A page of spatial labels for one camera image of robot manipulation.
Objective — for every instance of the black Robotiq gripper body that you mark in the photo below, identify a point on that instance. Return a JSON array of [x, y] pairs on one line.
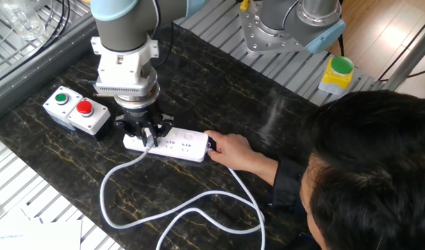
[[139, 116]]

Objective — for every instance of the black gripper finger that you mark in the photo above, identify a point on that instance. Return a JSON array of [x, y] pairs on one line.
[[131, 126], [162, 125]]

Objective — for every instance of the white power strip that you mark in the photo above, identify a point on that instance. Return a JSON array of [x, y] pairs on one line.
[[184, 142]]

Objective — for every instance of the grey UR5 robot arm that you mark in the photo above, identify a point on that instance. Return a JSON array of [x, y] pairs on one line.
[[129, 31]]

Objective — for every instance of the person's right forearm dark sleeve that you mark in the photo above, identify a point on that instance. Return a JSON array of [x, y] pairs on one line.
[[287, 184]]

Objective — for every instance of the person's right hand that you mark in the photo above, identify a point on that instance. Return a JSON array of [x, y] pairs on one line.
[[231, 152]]

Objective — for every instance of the white box with red button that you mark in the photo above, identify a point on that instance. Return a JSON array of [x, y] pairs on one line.
[[99, 114]]

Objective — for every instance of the black marble slab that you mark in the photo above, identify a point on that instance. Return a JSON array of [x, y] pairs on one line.
[[216, 87]]

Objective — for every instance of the white box with green button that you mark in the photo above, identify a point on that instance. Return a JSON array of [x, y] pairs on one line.
[[51, 106]]

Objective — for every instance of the large white paper sheet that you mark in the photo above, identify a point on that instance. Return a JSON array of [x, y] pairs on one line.
[[42, 237]]

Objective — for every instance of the clear plastic container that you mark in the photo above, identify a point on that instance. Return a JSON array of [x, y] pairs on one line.
[[21, 19]]

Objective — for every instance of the yellow box with green button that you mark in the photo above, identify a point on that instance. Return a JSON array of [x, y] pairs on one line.
[[335, 81]]

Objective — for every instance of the person's head black hair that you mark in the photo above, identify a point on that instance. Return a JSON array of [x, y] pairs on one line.
[[372, 166]]

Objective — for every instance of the grey table edge rail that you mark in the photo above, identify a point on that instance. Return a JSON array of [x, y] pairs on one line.
[[32, 76]]

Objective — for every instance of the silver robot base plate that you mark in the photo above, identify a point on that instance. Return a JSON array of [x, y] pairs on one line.
[[264, 41]]

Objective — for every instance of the aluminium frame post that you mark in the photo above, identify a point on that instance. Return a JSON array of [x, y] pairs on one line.
[[407, 59]]

